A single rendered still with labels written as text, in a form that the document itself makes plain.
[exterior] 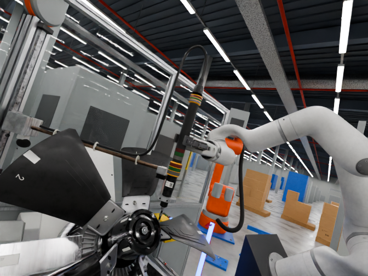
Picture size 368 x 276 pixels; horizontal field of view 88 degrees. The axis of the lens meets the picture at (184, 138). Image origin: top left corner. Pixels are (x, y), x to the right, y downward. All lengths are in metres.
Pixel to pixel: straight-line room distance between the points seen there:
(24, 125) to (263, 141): 0.87
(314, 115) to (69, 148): 0.73
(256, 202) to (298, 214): 1.93
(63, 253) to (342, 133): 0.86
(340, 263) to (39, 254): 0.95
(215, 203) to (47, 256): 3.97
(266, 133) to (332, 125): 0.19
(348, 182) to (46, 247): 0.93
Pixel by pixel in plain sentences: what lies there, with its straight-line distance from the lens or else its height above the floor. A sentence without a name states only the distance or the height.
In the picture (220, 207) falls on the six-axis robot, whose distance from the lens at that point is 4.46.
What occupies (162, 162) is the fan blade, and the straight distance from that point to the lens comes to 0.79.
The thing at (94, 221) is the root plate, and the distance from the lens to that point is 0.62.
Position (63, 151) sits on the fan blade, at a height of 1.37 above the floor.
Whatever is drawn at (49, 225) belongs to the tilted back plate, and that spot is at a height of 1.11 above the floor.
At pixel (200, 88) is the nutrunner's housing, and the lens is 0.67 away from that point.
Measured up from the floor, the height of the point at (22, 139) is 1.33.
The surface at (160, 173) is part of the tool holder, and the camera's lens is 0.65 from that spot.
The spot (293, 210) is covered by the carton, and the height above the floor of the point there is 0.49.
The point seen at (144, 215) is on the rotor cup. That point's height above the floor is 1.25.
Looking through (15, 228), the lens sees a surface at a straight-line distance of 0.69.
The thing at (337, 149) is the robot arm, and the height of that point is 1.60.
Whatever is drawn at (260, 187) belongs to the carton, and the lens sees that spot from 8.53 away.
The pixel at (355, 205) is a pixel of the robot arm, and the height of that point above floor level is 1.46.
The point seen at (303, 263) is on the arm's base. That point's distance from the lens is 1.06.
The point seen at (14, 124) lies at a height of 1.38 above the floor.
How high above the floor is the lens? 1.46
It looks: 4 degrees up
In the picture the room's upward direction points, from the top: 17 degrees clockwise
